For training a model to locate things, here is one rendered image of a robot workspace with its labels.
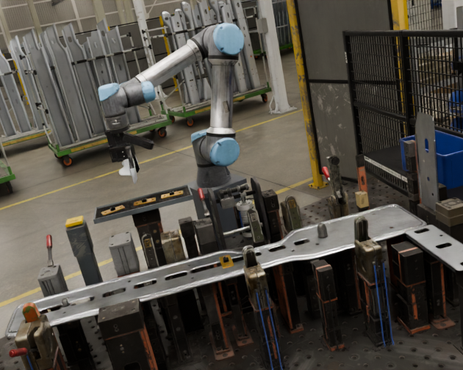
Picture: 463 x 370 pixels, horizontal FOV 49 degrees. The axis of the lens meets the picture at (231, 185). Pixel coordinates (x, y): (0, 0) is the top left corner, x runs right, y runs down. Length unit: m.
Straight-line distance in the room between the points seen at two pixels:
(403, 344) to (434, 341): 0.09
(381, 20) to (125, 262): 2.79
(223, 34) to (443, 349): 1.28
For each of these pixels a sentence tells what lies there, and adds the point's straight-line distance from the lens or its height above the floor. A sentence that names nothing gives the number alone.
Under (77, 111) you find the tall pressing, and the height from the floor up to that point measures 0.76.
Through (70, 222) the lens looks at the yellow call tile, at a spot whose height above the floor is 1.16.
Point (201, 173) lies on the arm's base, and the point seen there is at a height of 1.16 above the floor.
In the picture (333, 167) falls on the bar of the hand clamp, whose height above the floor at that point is 1.17.
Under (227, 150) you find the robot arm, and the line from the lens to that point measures 1.96.
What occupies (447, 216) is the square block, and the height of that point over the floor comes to 1.03.
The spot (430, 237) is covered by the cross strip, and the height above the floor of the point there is 1.00.
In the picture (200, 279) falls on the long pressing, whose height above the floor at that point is 1.00.
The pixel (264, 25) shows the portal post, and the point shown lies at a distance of 8.59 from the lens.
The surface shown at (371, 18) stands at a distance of 4.04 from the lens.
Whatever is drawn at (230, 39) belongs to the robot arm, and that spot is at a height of 1.67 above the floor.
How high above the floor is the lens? 1.77
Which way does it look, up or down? 19 degrees down
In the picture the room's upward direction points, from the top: 12 degrees counter-clockwise
